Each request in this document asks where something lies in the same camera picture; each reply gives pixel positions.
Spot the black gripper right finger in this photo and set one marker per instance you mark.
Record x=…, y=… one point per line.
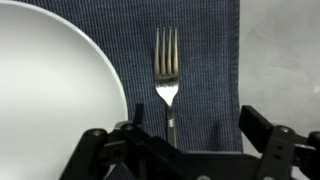
x=276, y=146

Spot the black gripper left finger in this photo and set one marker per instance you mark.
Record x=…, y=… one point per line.
x=90, y=150

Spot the silver fork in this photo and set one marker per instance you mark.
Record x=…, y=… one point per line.
x=166, y=90

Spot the white round plate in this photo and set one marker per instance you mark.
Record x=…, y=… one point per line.
x=50, y=83

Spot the dark blue fabric placemat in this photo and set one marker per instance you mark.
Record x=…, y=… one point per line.
x=206, y=66

